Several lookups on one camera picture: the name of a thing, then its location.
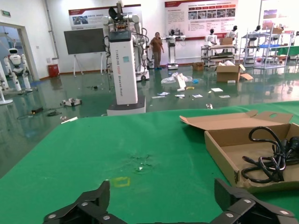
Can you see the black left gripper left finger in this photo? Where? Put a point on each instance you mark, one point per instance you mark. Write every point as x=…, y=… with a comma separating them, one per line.
x=88, y=207

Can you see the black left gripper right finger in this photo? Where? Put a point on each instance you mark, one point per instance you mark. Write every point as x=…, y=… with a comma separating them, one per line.
x=245, y=207

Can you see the torn-edged open cardboard box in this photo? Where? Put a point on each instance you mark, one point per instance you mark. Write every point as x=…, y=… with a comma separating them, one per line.
x=231, y=154

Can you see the small brown cardboard box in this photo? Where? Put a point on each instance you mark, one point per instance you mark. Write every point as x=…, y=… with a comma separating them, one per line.
x=198, y=67

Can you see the closed cardboard box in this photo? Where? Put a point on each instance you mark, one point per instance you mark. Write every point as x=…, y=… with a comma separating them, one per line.
x=226, y=41

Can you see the yellow tape square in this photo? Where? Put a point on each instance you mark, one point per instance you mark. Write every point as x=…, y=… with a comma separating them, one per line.
x=122, y=185

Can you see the green tablecloth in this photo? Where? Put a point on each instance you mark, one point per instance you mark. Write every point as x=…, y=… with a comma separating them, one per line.
x=70, y=163

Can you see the white strip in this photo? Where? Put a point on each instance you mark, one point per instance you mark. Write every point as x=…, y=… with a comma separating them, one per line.
x=70, y=120

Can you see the white device debris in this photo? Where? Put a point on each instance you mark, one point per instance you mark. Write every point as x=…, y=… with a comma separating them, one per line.
x=71, y=102

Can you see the black power strip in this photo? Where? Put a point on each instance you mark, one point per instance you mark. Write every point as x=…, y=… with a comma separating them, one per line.
x=37, y=110

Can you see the white paper pad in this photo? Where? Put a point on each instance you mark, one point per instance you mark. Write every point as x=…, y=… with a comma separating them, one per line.
x=217, y=89

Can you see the blue booklet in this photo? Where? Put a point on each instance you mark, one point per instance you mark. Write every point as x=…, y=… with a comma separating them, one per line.
x=197, y=95

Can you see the white and blue leaflet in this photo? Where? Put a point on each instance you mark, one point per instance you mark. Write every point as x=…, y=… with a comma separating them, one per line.
x=163, y=93
x=180, y=95

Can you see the yellow flat item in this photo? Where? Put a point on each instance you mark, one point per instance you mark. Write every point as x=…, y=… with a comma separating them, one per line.
x=190, y=88

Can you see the large open cardboard carton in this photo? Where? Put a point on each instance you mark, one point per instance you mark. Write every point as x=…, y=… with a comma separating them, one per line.
x=227, y=74

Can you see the blue shoe cover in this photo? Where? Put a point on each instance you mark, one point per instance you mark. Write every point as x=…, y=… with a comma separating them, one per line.
x=195, y=81

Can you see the white upright carton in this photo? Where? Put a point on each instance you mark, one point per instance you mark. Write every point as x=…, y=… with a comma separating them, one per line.
x=181, y=81

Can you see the white tower robot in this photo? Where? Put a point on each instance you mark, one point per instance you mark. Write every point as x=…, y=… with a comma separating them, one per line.
x=122, y=70

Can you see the metal shelf rack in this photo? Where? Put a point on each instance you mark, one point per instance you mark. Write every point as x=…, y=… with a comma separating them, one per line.
x=268, y=61

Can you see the clear plastic bag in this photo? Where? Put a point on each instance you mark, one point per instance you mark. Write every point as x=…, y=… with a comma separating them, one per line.
x=168, y=80

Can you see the metal workbench rack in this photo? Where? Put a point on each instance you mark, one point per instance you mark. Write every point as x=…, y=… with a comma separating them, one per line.
x=218, y=56

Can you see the white humanoid robot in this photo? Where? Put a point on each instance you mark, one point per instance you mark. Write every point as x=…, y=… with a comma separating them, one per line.
x=16, y=60

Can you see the black display screen on stand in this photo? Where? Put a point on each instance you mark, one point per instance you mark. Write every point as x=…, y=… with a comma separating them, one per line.
x=84, y=40

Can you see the person in brown shirt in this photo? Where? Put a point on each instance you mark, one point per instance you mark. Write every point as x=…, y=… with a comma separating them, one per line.
x=156, y=44

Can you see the green exit sign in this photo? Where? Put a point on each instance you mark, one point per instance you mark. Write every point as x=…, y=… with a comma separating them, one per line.
x=5, y=13

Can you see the white pedestal robot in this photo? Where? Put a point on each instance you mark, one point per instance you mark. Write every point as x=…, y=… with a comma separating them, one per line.
x=172, y=53

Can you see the grey door frame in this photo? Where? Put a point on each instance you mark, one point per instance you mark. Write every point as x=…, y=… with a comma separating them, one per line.
x=26, y=46

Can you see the grey wall pipe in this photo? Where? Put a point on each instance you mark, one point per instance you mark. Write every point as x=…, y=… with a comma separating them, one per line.
x=52, y=35

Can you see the robot photo wall poster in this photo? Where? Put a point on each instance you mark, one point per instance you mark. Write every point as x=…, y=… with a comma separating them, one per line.
x=81, y=19

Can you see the red-header info wall poster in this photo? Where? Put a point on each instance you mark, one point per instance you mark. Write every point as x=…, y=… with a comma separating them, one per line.
x=210, y=14

